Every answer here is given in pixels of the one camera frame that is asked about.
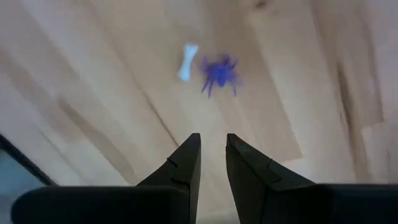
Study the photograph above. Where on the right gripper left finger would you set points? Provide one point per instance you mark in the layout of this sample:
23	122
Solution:
174	199

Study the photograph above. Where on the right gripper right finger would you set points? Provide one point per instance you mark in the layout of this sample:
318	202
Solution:
264	199

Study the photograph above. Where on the purple plastic spider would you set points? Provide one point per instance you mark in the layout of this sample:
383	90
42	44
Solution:
220	74

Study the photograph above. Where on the white plastic bone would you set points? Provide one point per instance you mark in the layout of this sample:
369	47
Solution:
188	62

